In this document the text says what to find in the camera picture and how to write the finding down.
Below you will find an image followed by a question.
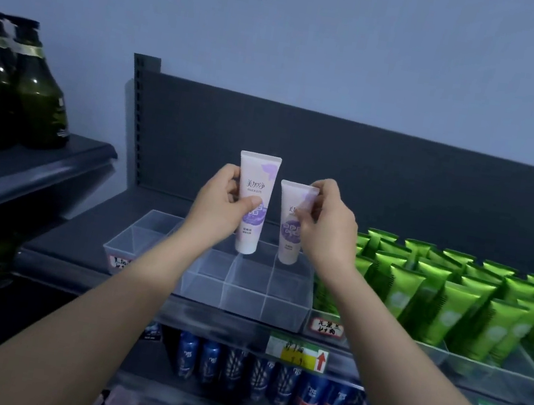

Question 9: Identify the person's left hand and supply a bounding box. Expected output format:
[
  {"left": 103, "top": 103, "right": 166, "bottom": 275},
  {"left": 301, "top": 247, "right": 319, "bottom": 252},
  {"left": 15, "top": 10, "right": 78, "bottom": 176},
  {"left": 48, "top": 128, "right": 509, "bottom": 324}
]
[{"left": 179, "top": 158, "right": 267, "bottom": 259}]

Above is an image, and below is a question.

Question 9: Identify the person's right hand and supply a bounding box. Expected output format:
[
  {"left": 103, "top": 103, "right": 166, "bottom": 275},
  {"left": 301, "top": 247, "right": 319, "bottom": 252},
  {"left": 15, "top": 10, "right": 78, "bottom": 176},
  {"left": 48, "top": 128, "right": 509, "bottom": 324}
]
[{"left": 285, "top": 174, "right": 368, "bottom": 280}]

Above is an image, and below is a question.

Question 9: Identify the short white purple cream tube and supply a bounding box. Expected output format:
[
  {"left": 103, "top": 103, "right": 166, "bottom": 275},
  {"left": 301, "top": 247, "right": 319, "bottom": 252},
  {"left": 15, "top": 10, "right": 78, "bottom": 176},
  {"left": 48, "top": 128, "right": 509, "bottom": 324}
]
[{"left": 268, "top": 179, "right": 322, "bottom": 269}]

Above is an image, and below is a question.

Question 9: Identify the tall white purple cream tube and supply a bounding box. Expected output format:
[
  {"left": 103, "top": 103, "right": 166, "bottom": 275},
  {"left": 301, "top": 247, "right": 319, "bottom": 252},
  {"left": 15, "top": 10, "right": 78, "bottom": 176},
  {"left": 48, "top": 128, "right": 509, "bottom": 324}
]
[{"left": 226, "top": 150, "right": 283, "bottom": 259}]

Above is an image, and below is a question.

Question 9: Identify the person's right forearm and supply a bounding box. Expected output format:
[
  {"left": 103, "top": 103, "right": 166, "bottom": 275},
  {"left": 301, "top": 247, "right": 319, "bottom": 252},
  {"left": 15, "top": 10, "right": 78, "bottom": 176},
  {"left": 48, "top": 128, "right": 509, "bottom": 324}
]
[{"left": 302, "top": 263, "right": 534, "bottom": 405}]

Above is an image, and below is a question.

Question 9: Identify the person's left forearm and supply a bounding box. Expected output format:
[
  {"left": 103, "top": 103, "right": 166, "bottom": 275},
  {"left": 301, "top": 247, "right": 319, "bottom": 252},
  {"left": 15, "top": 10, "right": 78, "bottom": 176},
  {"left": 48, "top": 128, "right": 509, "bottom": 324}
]
[{"left": 0, "top": 207, "right": 222, "bottom": 405}]

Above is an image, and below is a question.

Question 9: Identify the clear plastic divided tray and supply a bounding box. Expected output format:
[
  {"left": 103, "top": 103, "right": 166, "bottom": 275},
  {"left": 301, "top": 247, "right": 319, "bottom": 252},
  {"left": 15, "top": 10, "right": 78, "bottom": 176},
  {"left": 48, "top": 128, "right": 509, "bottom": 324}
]
[{"left": 95, "top": 203, "right": 324, "bottom": 336}]

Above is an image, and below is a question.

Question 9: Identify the dark grey shelf unit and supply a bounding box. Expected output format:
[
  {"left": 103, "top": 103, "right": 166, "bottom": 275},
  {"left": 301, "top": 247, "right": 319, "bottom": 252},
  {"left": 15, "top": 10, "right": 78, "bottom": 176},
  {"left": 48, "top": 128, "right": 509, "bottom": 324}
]
[
  {"left": 0, "top": 40, "right": 534, "bottom": 405},
  {"left": 0, "top": 122, "right": 121, "bottom": 405}
]

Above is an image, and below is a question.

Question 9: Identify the white handwritten label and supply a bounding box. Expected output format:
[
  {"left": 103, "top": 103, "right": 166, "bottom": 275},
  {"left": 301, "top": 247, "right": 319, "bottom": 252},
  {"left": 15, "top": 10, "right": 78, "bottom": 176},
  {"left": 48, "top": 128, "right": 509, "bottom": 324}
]
[
  {"left": 105, "top": 252, "right": 135, "bottom": 273},
  {"left": 309, "top": 316, "right": 346, "bottom": 341}
]

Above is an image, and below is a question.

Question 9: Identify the row of blue bottles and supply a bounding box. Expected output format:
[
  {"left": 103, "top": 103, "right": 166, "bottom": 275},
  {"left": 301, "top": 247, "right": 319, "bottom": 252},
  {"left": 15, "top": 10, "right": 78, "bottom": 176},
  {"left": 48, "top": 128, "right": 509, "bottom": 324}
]
[{"left": 167, "top": 329, "right": 390, "bottom": 405}]

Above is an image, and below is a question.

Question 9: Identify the group of green tubes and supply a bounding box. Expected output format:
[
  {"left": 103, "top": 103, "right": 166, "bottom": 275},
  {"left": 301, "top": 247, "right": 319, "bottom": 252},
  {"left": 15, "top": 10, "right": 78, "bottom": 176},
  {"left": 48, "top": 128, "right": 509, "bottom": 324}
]
[{"left": 305, "top": 221, "right": 534, "bottom": 374}]

